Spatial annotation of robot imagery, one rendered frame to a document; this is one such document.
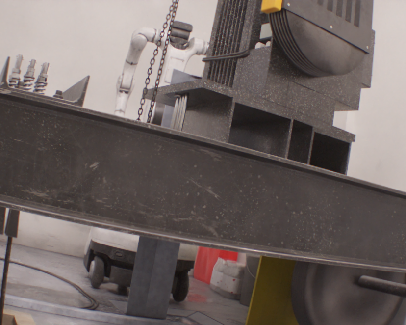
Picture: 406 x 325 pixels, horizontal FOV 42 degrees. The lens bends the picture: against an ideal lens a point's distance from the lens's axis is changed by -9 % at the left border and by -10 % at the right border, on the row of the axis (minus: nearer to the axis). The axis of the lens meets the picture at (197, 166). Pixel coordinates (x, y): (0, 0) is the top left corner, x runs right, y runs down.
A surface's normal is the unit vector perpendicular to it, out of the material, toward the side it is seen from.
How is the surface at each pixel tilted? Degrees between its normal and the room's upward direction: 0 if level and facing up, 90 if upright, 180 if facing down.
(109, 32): 90
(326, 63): 90
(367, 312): 90
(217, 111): 90
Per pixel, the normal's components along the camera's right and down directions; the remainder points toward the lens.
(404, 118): -0.89, -0.21
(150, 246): 0.60, 0.05
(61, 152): 0.41, 0.00
